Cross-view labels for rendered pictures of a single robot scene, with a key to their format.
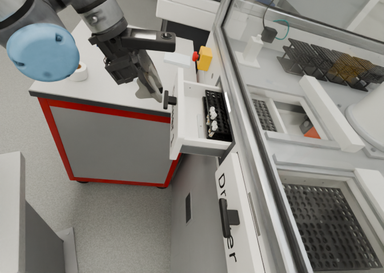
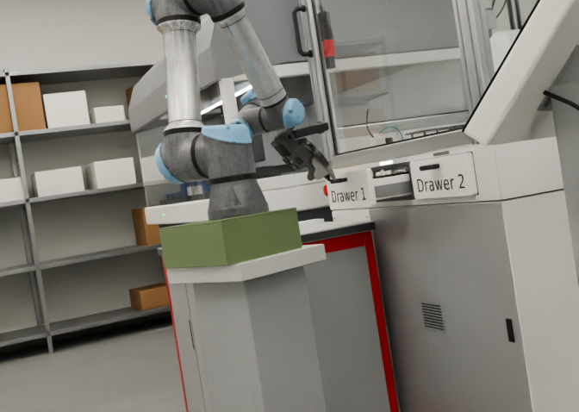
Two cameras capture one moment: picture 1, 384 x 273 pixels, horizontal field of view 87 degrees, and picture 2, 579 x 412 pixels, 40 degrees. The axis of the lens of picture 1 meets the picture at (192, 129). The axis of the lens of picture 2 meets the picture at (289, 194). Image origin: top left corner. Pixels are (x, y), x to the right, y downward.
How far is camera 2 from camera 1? 2.03 m
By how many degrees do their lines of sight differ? 46
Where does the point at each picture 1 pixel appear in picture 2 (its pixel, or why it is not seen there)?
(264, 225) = (445, 142)
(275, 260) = (456, 140)
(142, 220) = not seen: outside the picture
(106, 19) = not seen: hidden behind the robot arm
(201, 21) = (297, 200)
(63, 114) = not seen: hidden behind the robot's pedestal
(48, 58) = (297, 109)
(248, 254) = (449, 159)
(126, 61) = (302, 146)
